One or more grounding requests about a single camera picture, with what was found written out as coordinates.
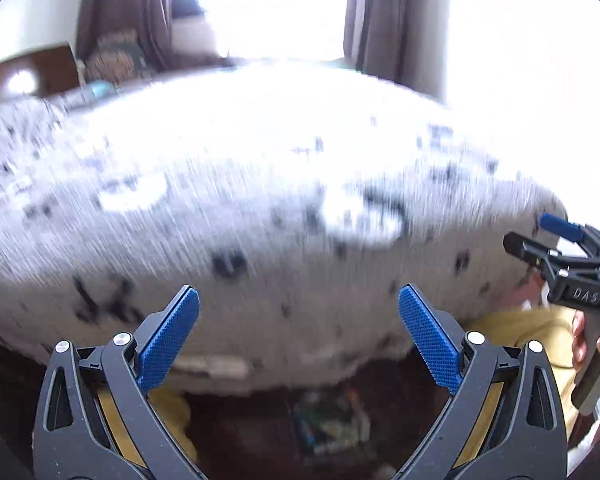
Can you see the colourful crumpled packaging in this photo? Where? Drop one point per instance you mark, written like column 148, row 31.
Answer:
column 330, row 420

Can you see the brown curtain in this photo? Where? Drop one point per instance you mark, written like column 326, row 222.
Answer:
column 395, row 20
column 125, row 0

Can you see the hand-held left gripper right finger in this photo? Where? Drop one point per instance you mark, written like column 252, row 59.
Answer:
column 427, row 332

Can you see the small teal object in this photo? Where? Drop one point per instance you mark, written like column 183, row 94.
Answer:
column 102, row 90

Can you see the dark brown box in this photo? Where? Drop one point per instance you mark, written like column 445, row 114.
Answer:
column 260, row 425

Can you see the bright window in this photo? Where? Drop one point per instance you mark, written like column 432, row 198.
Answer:
column 270, row 5

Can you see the yellow fleece cloth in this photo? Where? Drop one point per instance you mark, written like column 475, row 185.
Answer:
column 530, row 330

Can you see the grey fuzzy blanket black print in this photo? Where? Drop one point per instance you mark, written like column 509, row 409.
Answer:
column 230, row 185

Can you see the dark topped pale object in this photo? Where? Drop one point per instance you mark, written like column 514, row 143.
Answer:
column 192, row 25

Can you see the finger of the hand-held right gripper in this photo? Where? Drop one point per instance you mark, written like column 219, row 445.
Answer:
column 527, row 250
column 560, row 224

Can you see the brown wooden headboard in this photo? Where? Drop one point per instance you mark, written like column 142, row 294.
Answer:
column 45, row 75

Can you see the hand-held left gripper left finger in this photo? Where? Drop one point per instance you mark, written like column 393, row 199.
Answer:
column 172, row 330

